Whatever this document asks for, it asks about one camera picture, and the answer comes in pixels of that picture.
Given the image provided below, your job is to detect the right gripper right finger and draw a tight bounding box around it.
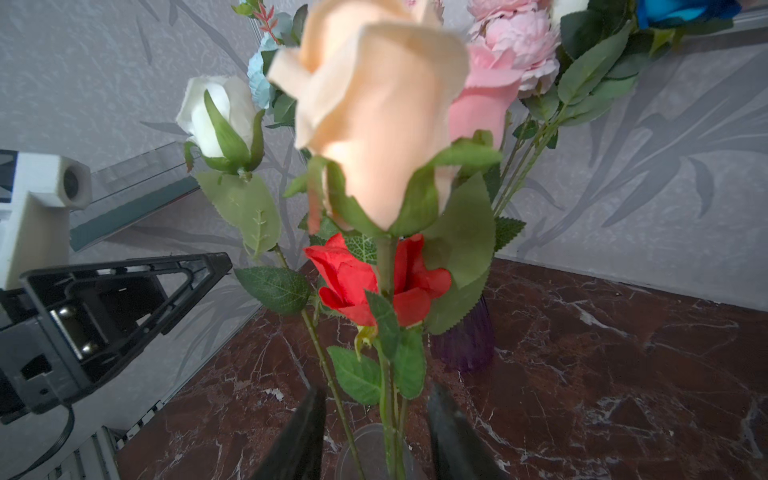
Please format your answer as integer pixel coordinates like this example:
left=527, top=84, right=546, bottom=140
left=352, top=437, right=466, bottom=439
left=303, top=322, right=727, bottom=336
left=427, top=383, right=508, bottom=480

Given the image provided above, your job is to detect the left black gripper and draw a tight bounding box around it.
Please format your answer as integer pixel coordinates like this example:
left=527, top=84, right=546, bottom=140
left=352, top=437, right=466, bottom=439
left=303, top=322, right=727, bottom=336
left=1, top=252, right=232, bottom=423

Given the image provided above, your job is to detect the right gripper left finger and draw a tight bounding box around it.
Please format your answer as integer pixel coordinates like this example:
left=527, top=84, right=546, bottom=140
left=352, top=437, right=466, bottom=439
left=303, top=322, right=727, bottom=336
left=251, top=387, right=326, bottom=480

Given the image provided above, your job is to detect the clear frosted glass vase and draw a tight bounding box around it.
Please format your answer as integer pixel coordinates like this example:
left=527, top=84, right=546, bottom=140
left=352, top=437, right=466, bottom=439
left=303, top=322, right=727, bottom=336
left=334, top=423, right=428, bottom=480

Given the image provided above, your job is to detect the purple blue glass vase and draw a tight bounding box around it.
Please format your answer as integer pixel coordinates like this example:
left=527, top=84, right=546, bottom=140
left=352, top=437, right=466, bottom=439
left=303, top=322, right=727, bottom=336
left=430, top=296, right=495, bottom=373

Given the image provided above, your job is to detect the small pink rose stem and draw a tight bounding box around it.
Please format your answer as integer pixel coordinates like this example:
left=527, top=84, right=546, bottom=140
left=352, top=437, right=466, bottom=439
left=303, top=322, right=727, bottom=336
left=424, top=40, right=527, bottom=335

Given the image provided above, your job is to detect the white rosebud stem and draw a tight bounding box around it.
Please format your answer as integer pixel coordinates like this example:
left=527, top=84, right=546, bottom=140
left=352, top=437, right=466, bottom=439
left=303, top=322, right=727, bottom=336
left=176, top=76, right=365, bottom=478

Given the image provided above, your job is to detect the peach rose stem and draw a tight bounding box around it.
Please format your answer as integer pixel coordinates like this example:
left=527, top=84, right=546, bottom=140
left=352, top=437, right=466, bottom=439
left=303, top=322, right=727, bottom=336
left=268, top=1, right=501, bottom=479

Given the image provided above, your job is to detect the pink ranunculus stem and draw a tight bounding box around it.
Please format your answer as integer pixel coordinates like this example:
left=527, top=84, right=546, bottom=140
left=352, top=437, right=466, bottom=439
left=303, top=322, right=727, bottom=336
left=467, top=0, right=560, bottom=98

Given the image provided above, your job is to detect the blue rose stem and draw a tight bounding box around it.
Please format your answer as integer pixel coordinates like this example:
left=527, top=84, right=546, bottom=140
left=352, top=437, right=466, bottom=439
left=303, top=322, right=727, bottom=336
left=636, top=0, right=742, bottom=29

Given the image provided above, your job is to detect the white rose stem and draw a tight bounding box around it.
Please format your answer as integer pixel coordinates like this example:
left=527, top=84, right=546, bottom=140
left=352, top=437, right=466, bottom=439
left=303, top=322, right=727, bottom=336
left=550, top=0, right=634, bottom=60

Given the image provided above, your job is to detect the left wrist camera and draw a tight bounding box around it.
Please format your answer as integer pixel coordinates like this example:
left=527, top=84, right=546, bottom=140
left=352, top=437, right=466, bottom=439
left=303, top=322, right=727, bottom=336
left=1, top=150, right=92, bottom=290

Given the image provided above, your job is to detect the clear acrylic wall shelf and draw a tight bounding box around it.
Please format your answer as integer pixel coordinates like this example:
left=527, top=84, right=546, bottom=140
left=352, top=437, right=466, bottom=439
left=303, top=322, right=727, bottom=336
left=70, top=142, right=198, bottom=252

